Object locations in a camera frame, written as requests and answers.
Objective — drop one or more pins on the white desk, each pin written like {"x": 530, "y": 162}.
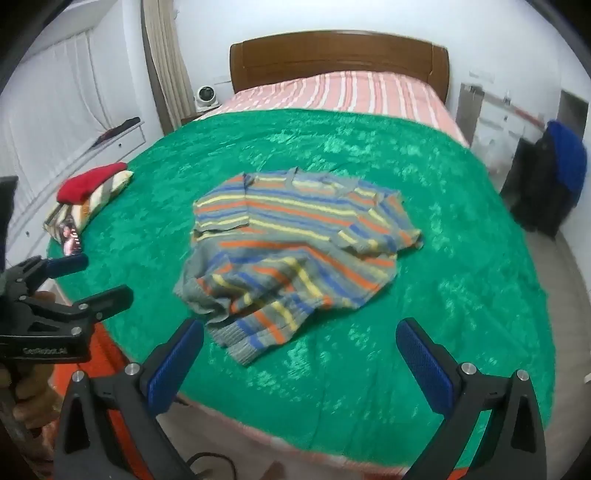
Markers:
{"x": 498, "y": 120}

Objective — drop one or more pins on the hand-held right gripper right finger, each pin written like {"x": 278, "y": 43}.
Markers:
{"x": 425, "y": 364}

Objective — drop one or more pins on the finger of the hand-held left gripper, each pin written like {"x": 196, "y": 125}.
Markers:
{"x": 69, "y": 265}
{"x": 108, "y": 297}

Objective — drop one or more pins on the person's left hand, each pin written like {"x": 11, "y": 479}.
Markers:
{"x": 32, "y": 406}

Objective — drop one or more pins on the wooden nightstand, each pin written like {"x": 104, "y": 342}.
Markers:
{"x": 191, "y": 118}

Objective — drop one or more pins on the wooden bed headboard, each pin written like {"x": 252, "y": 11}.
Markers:
{"x": 337, "y": 55}

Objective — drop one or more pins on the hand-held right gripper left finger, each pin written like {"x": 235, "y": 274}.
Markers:
{"x": 173, "y": 364}

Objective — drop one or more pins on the green patterned blanket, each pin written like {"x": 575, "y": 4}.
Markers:
{"x": 415, "y": 230}

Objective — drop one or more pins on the red folded cloth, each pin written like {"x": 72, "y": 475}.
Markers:
{"x": 87, "y": 184}

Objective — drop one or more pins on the black remote control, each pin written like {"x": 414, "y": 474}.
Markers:
{"x": 70, "y": 240}

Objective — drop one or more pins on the blue jacket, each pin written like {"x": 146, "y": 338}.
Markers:
{"x": 570, "y": 157}

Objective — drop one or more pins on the white wardrobe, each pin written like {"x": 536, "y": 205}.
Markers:
{"x": 55, "y": 92}

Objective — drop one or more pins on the white security camera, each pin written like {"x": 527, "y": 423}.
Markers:
{"x": 205, "y": 96}

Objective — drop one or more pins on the striped pillow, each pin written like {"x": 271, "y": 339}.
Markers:
{"x": 106, "y": 191}

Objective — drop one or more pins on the pink striped bed sheet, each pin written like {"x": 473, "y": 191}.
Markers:
{"x": 346, "y": 92}

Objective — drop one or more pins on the striped knit sweater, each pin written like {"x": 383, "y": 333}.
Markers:
{"x": 295, "y": 258}

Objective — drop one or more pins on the black object on shelf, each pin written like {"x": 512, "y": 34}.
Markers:
{"x": 120, "y": 127}

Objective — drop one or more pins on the beige curtain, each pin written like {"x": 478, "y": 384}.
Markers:
{"x": 168, "y": 60}

